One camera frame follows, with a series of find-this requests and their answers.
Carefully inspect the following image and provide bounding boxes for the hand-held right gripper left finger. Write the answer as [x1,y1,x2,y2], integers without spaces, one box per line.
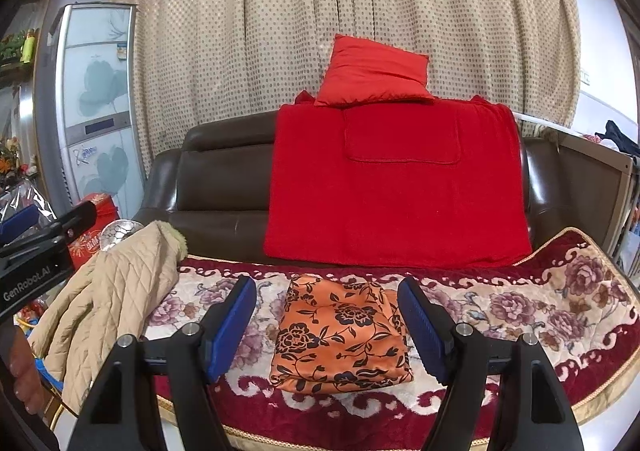
[66,275,258,451]

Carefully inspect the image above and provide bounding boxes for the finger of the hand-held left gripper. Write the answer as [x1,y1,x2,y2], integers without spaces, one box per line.
[0,205,41,244]
[50,201,99,244]

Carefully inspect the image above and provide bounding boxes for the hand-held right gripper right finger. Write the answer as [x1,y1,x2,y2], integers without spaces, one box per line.
[397,277,586,451]

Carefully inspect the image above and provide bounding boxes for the orange floral garment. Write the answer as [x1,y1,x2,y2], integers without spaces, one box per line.
[269,276,415,394]

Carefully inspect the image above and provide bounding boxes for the dark clothes pile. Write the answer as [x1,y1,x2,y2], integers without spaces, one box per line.
[595,120,640,156]

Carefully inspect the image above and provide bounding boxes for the person's left hand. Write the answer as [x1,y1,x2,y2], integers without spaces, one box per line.
[9,328,48,407]

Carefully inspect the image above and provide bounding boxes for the clear plastic wrap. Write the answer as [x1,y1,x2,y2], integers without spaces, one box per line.
[0,183,56,227]

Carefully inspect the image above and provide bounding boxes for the red gift box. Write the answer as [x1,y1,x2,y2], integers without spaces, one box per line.
[67,192,118,272]

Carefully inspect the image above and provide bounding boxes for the silver patterned ball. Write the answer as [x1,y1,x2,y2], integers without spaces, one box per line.
[99,218,143,254]

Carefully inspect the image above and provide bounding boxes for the artificial flower bouquet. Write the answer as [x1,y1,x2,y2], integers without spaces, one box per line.
[0,136,38,179]

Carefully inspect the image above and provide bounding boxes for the beige quilted jacket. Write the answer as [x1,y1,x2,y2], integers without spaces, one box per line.
[27,220,188,414]

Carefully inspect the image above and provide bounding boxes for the floral sofa blanket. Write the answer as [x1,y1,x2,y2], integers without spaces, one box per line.
[142,227,640,451]

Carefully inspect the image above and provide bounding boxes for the colourful plastic toy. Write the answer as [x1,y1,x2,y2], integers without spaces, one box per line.
[15,311,66,392]

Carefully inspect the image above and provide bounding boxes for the standing air conditioner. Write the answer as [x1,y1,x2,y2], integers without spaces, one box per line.
[32,2,148,212]

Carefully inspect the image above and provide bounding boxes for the red blanket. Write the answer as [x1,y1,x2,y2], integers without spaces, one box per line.
[263,91,533,268]

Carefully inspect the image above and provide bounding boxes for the brown leather sofa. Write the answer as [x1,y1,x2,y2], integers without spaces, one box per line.
[132,111,626,262]

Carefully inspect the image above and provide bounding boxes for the green plants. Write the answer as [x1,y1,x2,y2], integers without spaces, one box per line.
[0,33,26,62]

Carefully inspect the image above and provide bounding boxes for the yellow bottle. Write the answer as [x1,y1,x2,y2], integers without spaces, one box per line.
[21,28,38,64]

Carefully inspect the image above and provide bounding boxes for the grey cabinet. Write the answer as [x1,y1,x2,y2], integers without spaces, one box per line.
[515,113,640,257]

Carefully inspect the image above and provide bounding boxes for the beige dotted curtain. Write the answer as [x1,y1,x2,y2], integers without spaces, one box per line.
[109,0,583,182]

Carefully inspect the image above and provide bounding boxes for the red pillow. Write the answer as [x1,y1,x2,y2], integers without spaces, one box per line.
[314,34,435,108]

